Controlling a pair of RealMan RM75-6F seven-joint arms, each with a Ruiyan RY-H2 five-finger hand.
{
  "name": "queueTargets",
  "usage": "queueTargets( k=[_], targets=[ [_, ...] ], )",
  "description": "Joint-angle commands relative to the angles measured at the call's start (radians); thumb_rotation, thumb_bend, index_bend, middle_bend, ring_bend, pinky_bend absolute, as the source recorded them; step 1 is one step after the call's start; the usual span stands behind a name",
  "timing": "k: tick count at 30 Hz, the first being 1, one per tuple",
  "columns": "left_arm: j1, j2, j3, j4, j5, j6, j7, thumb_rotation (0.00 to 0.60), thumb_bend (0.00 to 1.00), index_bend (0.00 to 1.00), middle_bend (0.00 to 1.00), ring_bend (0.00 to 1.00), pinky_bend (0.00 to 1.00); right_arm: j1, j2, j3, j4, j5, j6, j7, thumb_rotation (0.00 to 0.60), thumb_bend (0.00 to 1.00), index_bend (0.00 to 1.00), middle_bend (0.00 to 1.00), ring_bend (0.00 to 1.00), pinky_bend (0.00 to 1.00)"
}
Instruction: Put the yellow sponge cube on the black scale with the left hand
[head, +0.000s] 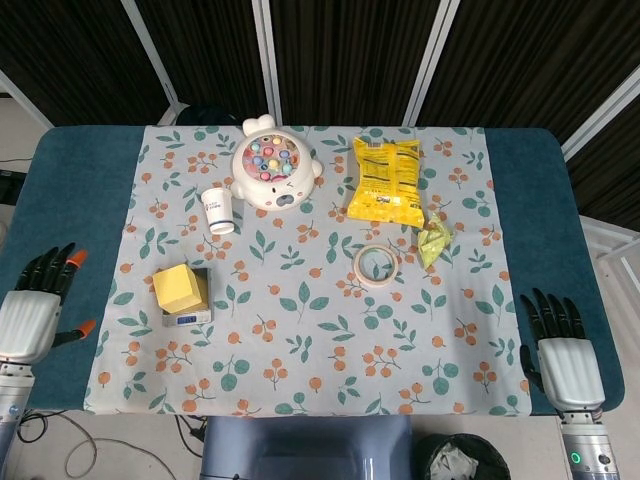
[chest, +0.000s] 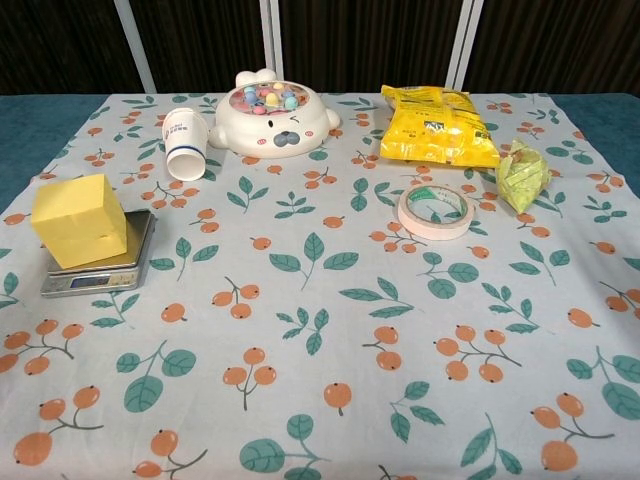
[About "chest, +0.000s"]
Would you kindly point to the silver digital kitchen scale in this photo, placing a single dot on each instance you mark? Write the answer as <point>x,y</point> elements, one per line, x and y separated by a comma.
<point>132,250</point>

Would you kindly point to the yellow foam cube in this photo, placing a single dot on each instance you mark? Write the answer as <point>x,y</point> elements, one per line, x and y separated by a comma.
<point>80,222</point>

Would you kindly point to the floral fruit print tablecloth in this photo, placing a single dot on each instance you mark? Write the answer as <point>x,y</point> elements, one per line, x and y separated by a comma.
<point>320,325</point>

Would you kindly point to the pink tape roll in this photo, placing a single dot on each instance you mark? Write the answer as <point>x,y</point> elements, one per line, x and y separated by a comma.
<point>434,212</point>

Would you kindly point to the white seal fishing toy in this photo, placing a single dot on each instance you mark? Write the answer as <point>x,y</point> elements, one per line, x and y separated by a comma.
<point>272,125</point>

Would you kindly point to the yellow snack bag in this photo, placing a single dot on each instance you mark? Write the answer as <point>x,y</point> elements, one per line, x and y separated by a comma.
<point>435,127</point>

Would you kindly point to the white paper cup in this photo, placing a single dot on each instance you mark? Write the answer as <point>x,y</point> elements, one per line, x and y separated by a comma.
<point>184,145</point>

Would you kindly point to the small green snack packet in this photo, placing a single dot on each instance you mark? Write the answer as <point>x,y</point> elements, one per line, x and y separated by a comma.
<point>521,180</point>

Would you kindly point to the teal table cover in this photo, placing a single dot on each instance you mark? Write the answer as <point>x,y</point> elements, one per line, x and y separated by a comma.
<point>30,130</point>

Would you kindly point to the white partition frame post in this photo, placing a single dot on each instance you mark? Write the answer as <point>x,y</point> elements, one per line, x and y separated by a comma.
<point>271,42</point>
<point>134,45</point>
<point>462,45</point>

